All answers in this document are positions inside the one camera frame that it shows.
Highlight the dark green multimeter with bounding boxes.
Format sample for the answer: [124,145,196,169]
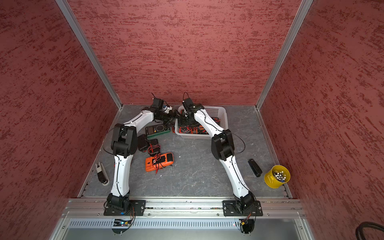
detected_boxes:
[146,124,172,138]
[212,117,221,126]

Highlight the red multimeter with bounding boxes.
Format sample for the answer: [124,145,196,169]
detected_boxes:
[178,127,199,134]

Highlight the orange Victor multimeter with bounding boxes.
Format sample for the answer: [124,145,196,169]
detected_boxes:
[197,125,209,135]

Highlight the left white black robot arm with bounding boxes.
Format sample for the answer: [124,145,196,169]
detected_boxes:
[104,107,175,216]

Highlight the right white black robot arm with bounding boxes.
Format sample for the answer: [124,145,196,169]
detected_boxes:
[183,98,256,215]

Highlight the white plastic basket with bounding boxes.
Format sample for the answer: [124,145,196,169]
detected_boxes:
[175,106,229,140]

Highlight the dark green multimeter top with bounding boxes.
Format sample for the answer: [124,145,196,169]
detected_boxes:
[146,124,172,138]

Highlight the small black multimeter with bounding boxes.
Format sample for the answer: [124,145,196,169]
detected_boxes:
[148,139,161,157]

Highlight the orange multimeter lying sideways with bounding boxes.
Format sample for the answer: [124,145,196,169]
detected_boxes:
[145,153,174,173]

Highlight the black small device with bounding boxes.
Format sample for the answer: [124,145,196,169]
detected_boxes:
[138,134,150,153]

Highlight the black remote-like device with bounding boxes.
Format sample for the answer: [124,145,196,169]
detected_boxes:
[248,159,263,178]

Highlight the grey white handheld device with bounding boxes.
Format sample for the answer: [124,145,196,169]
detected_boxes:
[96,162,110,186]

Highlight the yellow cup with batteries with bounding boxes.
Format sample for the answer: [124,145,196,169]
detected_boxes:
[264,165,291,189]

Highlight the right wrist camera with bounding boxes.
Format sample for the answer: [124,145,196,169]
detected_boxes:
[182,98,197,112]

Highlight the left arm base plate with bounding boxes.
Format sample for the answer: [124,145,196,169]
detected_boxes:
[104,200,146,217]

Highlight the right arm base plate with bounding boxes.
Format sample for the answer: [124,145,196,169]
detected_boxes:
[222,200,263,217]

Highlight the aluminium front rail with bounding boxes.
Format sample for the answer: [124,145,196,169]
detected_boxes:
[62,197,307,219]

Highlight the black cable coil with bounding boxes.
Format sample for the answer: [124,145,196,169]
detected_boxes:
[355,221,384,240]

